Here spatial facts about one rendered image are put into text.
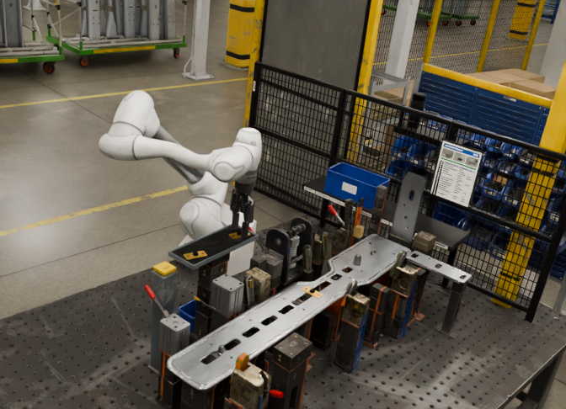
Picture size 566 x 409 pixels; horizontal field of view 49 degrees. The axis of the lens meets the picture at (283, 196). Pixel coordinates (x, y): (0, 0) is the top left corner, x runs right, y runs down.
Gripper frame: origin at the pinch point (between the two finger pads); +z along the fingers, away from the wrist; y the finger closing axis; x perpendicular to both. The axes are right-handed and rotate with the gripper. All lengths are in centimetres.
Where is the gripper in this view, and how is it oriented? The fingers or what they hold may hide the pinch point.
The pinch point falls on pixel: (240, 225)
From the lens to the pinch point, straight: 250.8
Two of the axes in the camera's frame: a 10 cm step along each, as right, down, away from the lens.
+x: 8.0, -1.6, 5.8
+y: 5.9, 4.0, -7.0
